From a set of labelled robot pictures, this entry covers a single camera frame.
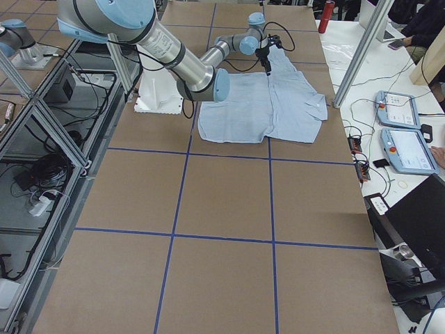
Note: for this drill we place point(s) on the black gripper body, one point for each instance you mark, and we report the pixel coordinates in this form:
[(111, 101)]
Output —
[(261, 54)]

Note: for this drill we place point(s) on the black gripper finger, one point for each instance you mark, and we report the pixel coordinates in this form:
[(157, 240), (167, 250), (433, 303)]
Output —
[(267, 67)]

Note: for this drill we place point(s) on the light blue button shirt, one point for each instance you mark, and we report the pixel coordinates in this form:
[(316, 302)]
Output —
[(282, 105)]

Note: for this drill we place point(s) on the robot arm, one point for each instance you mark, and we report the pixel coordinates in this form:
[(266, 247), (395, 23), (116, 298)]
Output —
[(136, 23)]

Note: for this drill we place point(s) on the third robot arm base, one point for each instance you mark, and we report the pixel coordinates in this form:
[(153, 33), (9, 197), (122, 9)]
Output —
[(18, 44)]

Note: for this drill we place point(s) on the red cylinder bottle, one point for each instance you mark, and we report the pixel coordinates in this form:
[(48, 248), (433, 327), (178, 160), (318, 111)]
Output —
[(326, 16)]

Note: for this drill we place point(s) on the orange black adapter box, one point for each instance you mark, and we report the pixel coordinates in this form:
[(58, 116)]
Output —
[(355, 144)]

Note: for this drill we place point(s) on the upper blue teach pendant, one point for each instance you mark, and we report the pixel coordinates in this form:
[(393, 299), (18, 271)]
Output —
[(397, 110)]

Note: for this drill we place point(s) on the blue teach pendant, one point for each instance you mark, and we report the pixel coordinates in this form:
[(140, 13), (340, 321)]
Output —
[(397, 110), (407, 151)]

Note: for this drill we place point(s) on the lower blue teach pendant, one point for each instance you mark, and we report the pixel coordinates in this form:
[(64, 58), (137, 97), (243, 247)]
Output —
[(407, 151)]

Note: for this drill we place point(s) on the grey control box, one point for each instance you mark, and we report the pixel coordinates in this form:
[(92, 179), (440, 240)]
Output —
[(62, 89)]

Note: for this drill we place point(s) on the black monitor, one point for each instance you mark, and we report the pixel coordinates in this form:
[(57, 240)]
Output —
[(419, 220)]

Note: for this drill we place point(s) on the white power strip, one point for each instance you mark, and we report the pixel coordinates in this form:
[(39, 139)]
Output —
[(40, 206)]

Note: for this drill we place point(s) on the white camera mast base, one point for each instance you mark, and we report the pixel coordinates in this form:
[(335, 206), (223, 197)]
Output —
[(157, 93)]

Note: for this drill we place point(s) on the aluminium frame post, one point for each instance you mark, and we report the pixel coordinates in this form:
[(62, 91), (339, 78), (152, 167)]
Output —
[(376, 20)]

